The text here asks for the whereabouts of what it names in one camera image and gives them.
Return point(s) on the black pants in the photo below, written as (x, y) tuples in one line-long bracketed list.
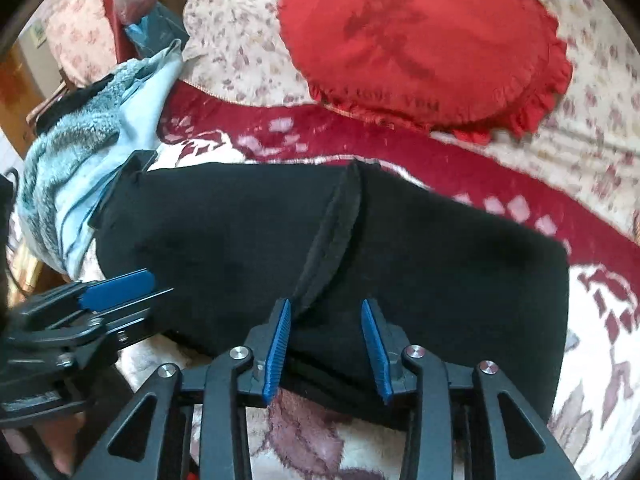
[(225, 240)]

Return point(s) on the person's left hand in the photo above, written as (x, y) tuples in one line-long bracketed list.
[(62, 465)]

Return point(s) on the pink floral pillow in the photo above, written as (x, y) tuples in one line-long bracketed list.
[(75, 30)]

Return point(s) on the wooden door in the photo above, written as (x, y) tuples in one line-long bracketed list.
[(15, 110)]

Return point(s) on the teal plastic bag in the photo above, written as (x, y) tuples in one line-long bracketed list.
[(155, 30)]

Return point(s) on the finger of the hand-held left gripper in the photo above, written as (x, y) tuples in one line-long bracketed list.
[(120, 287), (130, 312)]

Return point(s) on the red heart-shaped frilled pillow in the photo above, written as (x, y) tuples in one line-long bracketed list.
[(425, 50)]

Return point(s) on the wooden bed frame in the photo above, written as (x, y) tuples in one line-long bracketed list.
[(30, 270)]

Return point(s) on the light blue fleece jacket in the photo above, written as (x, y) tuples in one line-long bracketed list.
[(65, 160)]

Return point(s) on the black cloth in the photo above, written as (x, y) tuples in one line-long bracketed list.
[(65, 105)]

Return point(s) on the black smartphone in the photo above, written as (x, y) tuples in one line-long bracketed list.
[(142, 160)]

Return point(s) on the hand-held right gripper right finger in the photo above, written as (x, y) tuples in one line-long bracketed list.
[(375, 350)]

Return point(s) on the cream floral quilt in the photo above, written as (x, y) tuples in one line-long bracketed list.
[(235, 50)]

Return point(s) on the red hanging cloth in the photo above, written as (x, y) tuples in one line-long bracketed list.
[(107, 0)]

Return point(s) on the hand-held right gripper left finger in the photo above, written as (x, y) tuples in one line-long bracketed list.
[(279, 350)]

